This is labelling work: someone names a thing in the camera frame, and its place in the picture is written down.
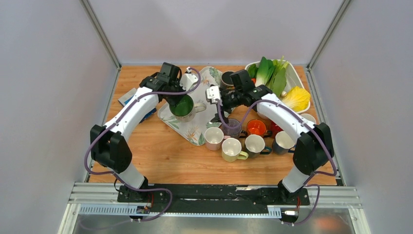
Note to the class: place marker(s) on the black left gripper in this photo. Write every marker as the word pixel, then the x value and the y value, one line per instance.
pixel 177 84

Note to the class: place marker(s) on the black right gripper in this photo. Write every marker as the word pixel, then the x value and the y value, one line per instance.
pixel 222 103

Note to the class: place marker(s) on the black floral mug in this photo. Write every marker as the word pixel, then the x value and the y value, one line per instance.
pixel 226 81

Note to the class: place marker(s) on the large floral cream mug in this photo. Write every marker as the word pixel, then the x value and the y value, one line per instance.
pixel 186 109

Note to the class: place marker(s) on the orange mug black handle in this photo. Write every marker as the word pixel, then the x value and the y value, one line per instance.
pixel 258 127

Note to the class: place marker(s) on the purple mug black handle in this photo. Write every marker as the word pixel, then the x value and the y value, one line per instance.
pixel 234 129

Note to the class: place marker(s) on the red mug black handle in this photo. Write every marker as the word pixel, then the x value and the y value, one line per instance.
pixel 274 128

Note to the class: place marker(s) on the dark green faceted mug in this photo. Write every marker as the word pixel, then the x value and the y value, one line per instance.
pixel 254 146

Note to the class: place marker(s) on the pink faceted mug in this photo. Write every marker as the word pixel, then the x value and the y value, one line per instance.
pixel 214 137

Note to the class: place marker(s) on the lime green faceted mug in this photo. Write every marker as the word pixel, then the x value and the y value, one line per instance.
pixel 232 150

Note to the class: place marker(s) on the dark blue faceted mug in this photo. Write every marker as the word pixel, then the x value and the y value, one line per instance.
pixel 282 143

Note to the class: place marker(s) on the pale yellow mug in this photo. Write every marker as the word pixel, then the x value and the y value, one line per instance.
pixel 309 117

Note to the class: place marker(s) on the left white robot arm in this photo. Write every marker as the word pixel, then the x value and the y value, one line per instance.
pixel 109 142

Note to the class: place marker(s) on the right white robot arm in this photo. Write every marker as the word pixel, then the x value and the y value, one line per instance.
pixel 312 142

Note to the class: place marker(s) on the green bok choy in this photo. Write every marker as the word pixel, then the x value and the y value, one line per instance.
pixel 270 73

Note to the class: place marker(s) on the white vegetable tub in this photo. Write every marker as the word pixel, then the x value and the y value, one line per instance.
pixel 292 80

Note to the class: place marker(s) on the yellow napa cabbage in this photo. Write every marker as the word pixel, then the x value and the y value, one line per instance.
pixel 297 99

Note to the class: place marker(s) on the floral white serving tray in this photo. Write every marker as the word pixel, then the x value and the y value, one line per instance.
pixel 193 131

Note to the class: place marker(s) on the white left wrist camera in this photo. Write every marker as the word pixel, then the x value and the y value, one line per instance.
pixel 190 80

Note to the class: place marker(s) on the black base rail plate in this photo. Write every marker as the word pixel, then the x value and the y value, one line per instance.
pixel 212 199

